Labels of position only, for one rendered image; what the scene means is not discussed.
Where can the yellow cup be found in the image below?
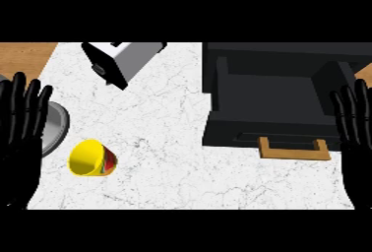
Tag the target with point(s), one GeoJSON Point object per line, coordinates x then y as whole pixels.
{"type": "Point", "coordinates": [86, 159]}

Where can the grey round plate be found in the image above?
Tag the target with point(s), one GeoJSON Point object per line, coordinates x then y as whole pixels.
{"type": "Point", "coordinates": [53, 128]}

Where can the silver and black toaster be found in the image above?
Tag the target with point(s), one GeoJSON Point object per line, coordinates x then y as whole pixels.
{"type": "Point", "coordinates": [130, 59]}

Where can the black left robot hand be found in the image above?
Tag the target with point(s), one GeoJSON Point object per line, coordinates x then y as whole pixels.
{"type": "Point", "coordinates": [19, 154]}

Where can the dark grey open drawer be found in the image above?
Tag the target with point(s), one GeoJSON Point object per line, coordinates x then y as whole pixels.
{"type": "Point", "coordinates": [266, 95]}

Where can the dark grey cabinet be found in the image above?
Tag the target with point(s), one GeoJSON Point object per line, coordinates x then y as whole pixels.
{"type": "Point", "coordinates": [291, 49]}

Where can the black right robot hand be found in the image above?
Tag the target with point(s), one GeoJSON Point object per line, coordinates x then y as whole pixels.
{"type": "Point", "coordinates": [357, 157]}

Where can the dark grey drawer front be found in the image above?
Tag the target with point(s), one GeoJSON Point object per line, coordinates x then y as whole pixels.
{"type": "Point", "coordinates": [227, 134]}

